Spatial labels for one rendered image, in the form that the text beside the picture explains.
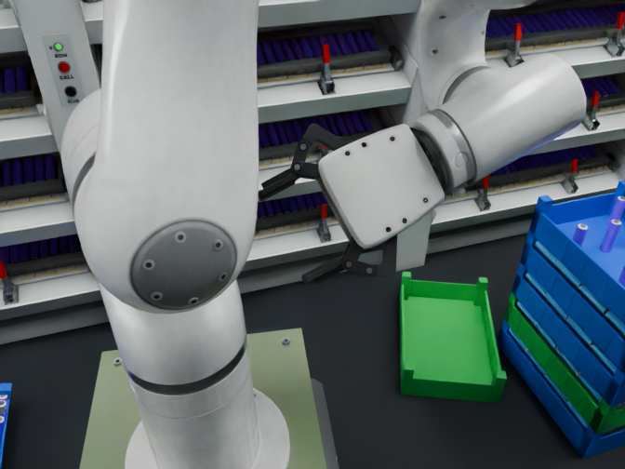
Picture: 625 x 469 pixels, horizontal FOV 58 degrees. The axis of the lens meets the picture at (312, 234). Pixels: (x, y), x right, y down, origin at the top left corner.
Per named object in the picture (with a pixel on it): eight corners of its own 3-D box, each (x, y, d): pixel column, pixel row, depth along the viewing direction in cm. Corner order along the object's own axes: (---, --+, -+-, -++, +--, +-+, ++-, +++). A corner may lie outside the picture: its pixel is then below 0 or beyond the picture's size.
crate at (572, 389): (684, 406, 106) (703, 378, 101) (594, 434, 102) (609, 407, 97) (580, 299, 129) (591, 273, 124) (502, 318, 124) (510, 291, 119)
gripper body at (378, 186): (445, 205, 61) (353, 255, 60) (400, 121, 61) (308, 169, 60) (470, 198, 53) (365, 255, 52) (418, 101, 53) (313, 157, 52)
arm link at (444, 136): (458, 193, 61) (435, 206, 61) (420, 120, 61) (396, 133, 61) (488, 182, 53) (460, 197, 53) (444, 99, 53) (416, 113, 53)
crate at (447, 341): (499, 403, 116) (507, 378, 111) (400, 394, 118) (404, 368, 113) (481, 301, 140) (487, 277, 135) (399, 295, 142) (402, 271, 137)
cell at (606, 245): (612, 251, 104) (624, 222, 100) (604, 253, 104) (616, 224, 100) (605, 246, 105) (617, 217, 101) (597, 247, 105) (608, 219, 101)
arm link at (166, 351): (135, 414, 49) (56, 179, 35) (102, 285, 63) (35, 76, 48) (265, 366, 53) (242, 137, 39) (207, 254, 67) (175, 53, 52)
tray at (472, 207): (618, 194, 161) (647, 163, 149) (425, 234, 146) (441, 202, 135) (581, 142, 171) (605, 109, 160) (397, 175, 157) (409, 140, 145)
